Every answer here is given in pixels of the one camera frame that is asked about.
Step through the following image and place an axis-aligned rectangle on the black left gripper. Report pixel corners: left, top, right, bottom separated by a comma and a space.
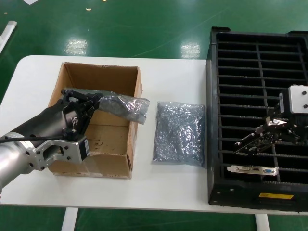
4, 89, 104, 145

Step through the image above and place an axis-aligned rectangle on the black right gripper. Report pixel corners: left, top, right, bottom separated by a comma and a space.
256, 92, 308, 146

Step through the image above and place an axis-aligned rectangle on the graphics card with silver bracket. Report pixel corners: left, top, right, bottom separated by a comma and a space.
227, 164, 280, 177
233, 131, 282, 157

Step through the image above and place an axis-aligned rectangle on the translucent grey antistatic bag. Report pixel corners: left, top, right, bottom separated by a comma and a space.
99, 94, 151, 126

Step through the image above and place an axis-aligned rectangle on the brown cardboard box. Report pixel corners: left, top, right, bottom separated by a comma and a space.
47, 62, 143, 180

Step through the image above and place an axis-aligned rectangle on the black slotted plastic container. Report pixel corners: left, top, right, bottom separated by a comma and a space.
205, 26, 308, 213

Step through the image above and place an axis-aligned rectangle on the white table leg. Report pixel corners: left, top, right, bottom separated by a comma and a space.
254, 213, 270, 231
61, 207, 79, 231

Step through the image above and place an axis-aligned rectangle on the crumpled silver antistatic bag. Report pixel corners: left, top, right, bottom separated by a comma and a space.
151, 101, 207, 169

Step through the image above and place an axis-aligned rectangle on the white pole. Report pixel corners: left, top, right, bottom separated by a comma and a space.
0, 21, 18, 54

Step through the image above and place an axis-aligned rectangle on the silver right camera bracket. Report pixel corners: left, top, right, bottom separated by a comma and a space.
288, 85, 308, 114

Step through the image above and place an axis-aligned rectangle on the silver camera bracket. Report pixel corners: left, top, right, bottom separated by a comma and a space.
288, 85, 308, 114
23, 138, 87, 172

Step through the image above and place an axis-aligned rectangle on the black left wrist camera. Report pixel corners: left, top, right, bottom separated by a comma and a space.
76, 136, 91, 162

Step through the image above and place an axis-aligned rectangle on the silver left camera bracket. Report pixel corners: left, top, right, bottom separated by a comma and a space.
23, 138, 87, 172

